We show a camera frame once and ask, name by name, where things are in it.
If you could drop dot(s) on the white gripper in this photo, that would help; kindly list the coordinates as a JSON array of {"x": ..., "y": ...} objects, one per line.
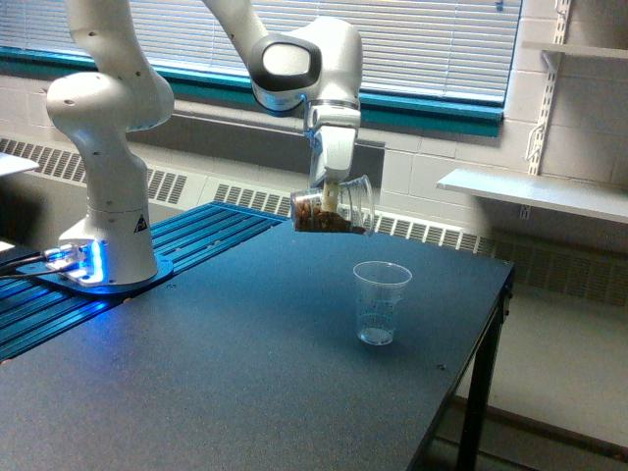
[{"x": 332, "y": 127}]

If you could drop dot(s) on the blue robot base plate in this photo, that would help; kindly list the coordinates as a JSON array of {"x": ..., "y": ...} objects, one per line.
[{"x": 165, "y": 272}]

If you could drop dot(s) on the baseboard radiator heater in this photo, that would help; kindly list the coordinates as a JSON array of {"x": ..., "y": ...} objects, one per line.
[{"x": 53, "y": 195}]

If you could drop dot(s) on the white shelf bracket rail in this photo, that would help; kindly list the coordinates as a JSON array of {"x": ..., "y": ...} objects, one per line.
[{"x": 552, "y": 59}]

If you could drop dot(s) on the blue slotted aluminium rail plate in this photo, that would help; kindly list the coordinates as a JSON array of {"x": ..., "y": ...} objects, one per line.
[{"x": 33, "y": 312}]

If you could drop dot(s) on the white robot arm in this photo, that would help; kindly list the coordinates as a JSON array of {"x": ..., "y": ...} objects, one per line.
[{"x": 317, "y": 67}]

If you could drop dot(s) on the clear empty plastic cup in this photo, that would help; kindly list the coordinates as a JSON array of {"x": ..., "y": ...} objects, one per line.
[{"x": 379, "y": 287}]

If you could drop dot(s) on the white wall shelf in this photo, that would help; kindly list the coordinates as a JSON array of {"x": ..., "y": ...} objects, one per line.
[
  {"x": 574, "y": 50},
  {"x": 568, "y": 196}
]

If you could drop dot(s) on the teal window sill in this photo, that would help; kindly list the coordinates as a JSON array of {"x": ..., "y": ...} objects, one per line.
[{"x": 377, "y": 108}]

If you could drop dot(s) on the white object at left edge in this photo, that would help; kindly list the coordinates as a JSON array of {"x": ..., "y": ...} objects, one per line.
[{"x": 11, "y": 164}]

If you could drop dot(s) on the black table leg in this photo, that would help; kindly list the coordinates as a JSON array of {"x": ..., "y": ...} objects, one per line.
[{"x": 479, "y": 391}]

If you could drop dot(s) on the white window blinds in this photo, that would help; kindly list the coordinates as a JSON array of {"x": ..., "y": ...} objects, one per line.
[{"x": 451, "y": 50}]

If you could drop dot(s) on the lower white wall shelf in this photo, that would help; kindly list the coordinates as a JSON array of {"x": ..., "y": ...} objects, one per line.
[{"x": 568, "y": 196}]

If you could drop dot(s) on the upper white wall shelf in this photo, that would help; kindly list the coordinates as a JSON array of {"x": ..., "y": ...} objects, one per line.
[{"x": 574, "y": 50}]

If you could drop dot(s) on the clear cup with brown nuts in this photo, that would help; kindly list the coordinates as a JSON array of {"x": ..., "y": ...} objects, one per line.
[{"x": 335, "y": 208}]

